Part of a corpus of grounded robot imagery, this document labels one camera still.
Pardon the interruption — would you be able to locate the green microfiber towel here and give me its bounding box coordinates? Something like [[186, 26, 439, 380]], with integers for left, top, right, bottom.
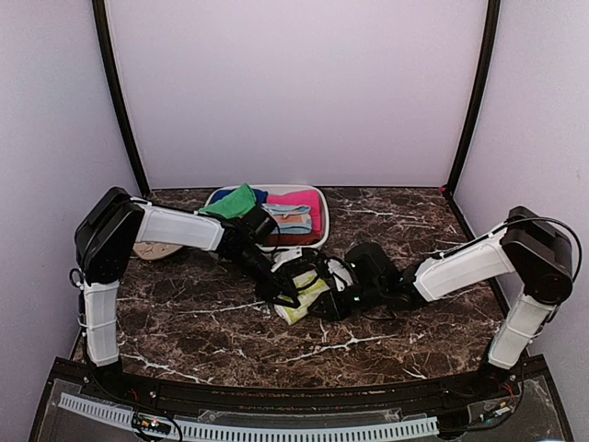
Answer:
[[198, 184, 257, 219]]

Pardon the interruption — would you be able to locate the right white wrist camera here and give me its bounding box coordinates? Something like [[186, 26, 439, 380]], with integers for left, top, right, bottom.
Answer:
[[328, 266, 356, 292]]

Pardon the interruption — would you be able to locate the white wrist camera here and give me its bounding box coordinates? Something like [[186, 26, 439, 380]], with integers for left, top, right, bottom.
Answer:
[[271, 248, 303, 273], [328, 266, 356, 292]]

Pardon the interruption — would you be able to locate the white slotted cable duct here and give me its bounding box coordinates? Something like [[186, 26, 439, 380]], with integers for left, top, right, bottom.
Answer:
[[57, 393, 440, 441]]

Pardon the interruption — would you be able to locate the dark red rolled towel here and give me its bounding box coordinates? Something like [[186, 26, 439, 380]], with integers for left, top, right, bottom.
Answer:
[[263, 231, 322, 247]]

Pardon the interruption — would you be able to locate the cream yellow-green patterned towel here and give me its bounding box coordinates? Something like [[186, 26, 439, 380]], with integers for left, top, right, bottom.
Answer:
[[274, 270, 330, 325]]

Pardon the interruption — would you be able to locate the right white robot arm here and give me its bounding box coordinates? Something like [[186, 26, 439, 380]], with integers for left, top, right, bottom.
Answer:
[[307, 206, 583, 400]]

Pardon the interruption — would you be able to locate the blue rolled towel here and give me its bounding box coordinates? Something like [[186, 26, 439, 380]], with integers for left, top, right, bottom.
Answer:
[[210, 188, 269, 205]]

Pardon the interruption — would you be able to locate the right black frame post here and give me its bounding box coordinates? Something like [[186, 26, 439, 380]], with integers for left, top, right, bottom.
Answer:
[[444, 0, 502, 200]]

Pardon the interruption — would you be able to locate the light blue striped towel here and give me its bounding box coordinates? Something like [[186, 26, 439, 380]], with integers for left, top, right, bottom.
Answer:
[[262, 204, 313, 235]]

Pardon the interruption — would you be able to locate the small circuit board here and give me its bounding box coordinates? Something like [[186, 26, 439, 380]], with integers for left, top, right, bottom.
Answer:
[[131, 413, 173, 436]]

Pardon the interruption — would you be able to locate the white plastic basin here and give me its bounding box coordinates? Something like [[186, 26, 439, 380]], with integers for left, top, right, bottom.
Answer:
[[221, 184, 329, 251]]

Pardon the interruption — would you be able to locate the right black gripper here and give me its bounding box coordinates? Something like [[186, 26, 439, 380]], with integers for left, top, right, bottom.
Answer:
[[307, 281, 385, 322]]

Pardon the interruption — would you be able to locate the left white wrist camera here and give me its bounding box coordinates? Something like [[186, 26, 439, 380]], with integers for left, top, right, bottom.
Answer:
[[271, 248, 303, 273]]

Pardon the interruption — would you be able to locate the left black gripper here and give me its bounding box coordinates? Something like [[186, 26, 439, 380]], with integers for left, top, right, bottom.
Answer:
[[228, 245, 300, 308]]

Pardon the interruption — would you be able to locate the pink rolled towel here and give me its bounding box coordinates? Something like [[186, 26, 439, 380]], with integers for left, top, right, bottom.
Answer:
[[266, 190, 322, 232]]

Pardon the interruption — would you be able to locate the black frame post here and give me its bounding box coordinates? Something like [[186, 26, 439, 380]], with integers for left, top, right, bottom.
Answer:
[[91, 0, 151, 196], [444, 0, 502, 200]]

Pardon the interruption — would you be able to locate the left black frame post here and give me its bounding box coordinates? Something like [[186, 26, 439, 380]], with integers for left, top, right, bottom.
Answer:
[[91, 0, 151, 196]]

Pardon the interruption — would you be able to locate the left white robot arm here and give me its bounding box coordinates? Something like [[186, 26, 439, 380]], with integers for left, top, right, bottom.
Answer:
[[70, 187, 300, 401]]

